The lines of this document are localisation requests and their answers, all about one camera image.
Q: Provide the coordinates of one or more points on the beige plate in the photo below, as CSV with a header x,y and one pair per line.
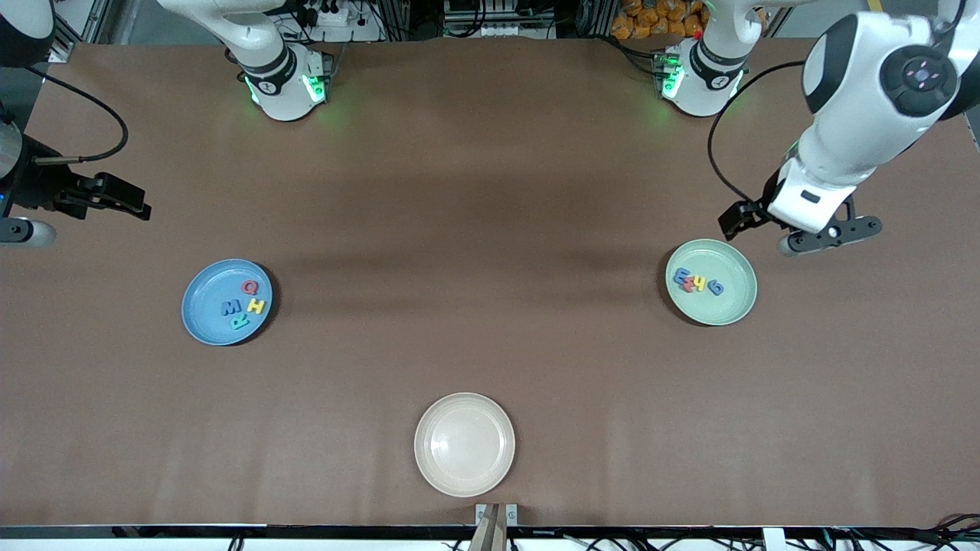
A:
x,y
464,444

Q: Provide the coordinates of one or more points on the orange packaged items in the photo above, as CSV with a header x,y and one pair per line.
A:
x,y
647,19

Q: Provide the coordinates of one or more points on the red foam small w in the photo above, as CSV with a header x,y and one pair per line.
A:
x,y
688,287

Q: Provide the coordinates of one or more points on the yellow foam small h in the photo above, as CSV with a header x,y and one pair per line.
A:
x,y
700,284

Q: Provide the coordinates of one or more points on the brown table cover sheet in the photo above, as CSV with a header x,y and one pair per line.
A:
x,y
383,367

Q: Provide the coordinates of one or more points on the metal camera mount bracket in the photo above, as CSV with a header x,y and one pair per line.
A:
x,y
496,528

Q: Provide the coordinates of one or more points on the aluminium frame profile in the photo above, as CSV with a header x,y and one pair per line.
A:
x,y
65,52

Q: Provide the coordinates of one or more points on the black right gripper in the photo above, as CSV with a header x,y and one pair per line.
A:
x,y
40,188

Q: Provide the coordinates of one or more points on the yellow foam letter H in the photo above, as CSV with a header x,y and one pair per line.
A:
x,y
256,308

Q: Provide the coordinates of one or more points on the green plate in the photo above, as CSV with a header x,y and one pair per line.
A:
x,y
727,310

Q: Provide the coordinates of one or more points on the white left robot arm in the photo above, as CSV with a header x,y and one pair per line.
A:
x,y
865,130

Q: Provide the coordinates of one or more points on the white socket strip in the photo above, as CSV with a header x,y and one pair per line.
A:
x,y
498,30

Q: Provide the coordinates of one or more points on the blue plate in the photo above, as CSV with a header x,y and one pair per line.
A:
x,y
207,329

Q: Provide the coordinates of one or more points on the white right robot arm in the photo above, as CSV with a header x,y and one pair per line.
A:
x,y
279,84

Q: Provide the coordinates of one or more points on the blue foam small m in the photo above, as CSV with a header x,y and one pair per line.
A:
x,y
676,276

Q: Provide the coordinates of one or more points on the white power strip with plugs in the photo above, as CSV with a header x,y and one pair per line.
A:
x,y
344,32

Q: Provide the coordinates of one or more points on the red foam letter Q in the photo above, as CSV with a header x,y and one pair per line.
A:
x,y
244,288

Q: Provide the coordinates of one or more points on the blue foam small g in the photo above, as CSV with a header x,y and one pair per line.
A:
x,y
712,285

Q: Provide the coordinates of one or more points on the blue foam capital M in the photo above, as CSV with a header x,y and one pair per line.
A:
x,y
226,308

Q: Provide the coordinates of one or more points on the teal foam letter R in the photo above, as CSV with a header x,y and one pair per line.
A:
x,y
239,323

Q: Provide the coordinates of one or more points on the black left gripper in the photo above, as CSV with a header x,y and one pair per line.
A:
x,y
754,210

